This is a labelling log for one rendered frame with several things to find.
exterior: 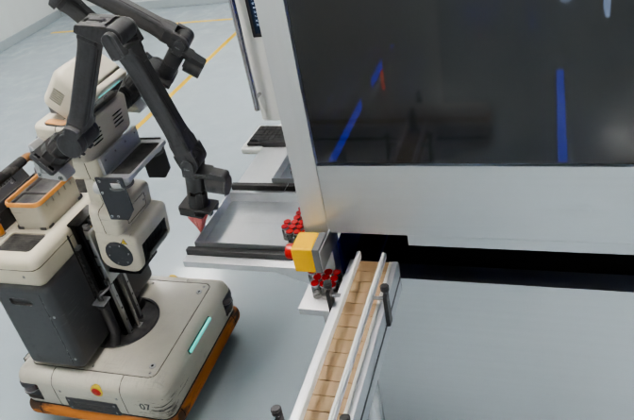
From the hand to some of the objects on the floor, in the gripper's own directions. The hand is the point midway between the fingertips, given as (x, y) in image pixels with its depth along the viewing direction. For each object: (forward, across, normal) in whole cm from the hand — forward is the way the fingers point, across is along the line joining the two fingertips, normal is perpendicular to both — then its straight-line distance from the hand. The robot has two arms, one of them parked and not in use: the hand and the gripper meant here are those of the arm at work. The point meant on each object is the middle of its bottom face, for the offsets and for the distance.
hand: (201, 228), depth 194 cm
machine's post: (+83, -56, +10) cm, 101 cm away
